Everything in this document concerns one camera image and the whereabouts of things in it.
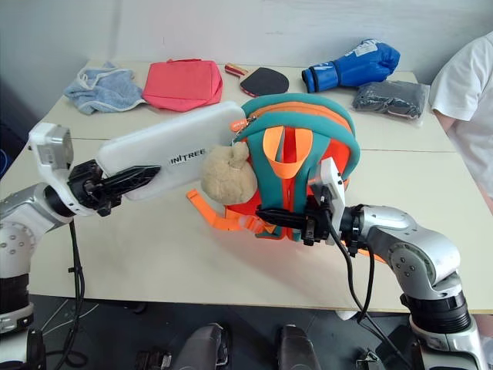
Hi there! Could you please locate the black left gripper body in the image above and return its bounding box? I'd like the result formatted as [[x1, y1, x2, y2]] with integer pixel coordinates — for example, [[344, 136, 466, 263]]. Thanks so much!
[[68, 160, 117, 211]]

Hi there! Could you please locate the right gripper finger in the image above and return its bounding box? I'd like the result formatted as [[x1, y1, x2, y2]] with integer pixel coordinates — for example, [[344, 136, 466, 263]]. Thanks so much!
[[256, 208, 309, 229]]

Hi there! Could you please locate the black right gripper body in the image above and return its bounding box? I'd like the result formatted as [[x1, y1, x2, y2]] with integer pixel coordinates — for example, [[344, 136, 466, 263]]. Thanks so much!
[[302, 200, 332, 247]]

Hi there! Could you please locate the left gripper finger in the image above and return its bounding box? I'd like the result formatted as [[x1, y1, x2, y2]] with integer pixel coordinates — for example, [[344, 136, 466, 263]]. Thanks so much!
[[98, 194, 125, 217], [100, 165, 162, 193]]

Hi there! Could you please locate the white box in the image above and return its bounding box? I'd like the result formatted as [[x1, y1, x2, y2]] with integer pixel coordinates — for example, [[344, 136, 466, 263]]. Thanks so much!
[[96, 100, 246, 203]]

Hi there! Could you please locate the orange and teal backpack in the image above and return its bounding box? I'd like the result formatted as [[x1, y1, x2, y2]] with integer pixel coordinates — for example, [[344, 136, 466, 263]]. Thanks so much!
[[186, 93, 386, 265]]

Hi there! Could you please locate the beige plush toy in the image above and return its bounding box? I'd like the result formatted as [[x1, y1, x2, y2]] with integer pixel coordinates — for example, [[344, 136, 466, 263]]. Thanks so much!
[[198, 142, 258, 204]]

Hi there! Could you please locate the light blue towel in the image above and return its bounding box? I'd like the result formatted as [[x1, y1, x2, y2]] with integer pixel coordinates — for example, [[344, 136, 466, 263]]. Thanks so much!
[[63, 61, 146, 116]]

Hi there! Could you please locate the pink fabric pouch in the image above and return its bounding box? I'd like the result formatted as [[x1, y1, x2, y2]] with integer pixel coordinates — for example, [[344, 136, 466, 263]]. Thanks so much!
[[141, 59, 225, 113]]

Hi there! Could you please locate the dark rounded shape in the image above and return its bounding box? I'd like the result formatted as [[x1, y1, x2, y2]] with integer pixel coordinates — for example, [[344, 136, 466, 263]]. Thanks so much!
[[276, 325, 321, 370], [172, 322, 233, 370]]

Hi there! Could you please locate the table tennis paddle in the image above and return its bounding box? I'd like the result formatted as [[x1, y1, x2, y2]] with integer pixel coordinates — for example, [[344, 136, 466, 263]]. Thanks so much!
[[224, 62, 290, 98]]

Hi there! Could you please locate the dark garment in plastic bag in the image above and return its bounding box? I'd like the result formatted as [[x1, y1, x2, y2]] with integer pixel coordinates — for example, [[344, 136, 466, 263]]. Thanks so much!
[[352, 79, 431, 126]]

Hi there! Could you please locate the blue boxing glove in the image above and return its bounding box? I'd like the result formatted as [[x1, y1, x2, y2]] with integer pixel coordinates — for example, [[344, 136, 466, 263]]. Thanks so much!
[[300, 38, 401, 94]]

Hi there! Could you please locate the person in white t-shirt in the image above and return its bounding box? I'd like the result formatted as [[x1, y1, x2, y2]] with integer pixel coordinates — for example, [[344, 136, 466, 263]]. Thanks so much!
[[429, 32, 493, 215]]

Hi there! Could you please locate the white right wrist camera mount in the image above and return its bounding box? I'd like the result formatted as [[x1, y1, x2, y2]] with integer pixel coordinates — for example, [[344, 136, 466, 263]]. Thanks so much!
[[310, 157, 347, 247]]

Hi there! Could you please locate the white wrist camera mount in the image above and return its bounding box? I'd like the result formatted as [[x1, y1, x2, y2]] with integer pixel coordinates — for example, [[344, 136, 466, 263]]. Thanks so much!
[[310, 157, 347, 247], [29, 122, 84, 215]]

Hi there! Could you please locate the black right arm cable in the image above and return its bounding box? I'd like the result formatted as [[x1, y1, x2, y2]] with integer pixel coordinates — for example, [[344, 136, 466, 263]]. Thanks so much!
[[322, 198, 397, 350]]

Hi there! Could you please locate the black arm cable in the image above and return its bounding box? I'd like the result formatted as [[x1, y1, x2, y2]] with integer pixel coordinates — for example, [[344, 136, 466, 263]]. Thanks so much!
[[322, 198, 397, 350], [49, 218, 86, 370]]

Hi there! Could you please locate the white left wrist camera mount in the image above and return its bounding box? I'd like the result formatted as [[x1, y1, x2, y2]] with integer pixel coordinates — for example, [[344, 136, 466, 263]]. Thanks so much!
[[29, 122, 84, 215]]

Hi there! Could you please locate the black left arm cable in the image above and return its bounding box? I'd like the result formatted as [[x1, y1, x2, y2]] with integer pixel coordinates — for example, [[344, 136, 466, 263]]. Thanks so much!
[[49, 218, 86, 370]]

